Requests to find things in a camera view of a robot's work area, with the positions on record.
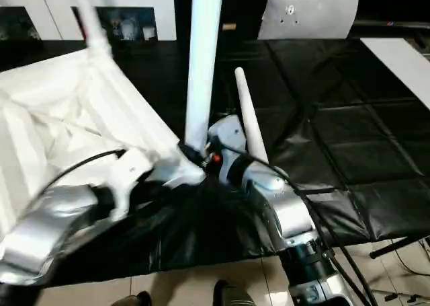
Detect black work mat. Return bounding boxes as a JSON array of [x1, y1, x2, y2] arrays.
[[0, 38, 430, 286]]

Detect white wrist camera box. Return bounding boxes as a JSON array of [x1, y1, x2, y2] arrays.
[[99, 146, 158, 222], [206, 114, 248, 180]]

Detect white glass-door cabinet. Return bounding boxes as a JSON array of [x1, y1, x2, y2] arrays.
[[0, 0, 179, 43]]

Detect white flat board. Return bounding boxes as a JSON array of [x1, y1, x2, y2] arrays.
[[360, 37, 430, 113]]

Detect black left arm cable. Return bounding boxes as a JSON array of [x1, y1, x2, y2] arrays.
[[34, 149, 128, 206]]

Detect white plastic table leg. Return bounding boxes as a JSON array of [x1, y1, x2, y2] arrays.
[[70, 0, 112, 52], [181, 0, 225, 157], [233, 67, 271, 167]]

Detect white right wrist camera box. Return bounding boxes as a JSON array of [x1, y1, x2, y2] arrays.
[[206, 114, 248, 180]]

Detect white plastic table top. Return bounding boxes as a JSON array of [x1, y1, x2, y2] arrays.
[[0, 45, 208, 243]]

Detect black table frame bar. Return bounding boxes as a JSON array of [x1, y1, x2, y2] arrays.
[[368, 235, 430, 260]]

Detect loose floor cables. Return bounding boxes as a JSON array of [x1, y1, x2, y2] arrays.
[[376, 242, 430, 306]]

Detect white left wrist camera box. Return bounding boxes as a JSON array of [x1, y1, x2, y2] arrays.
[[99, 146, 158, 222]]

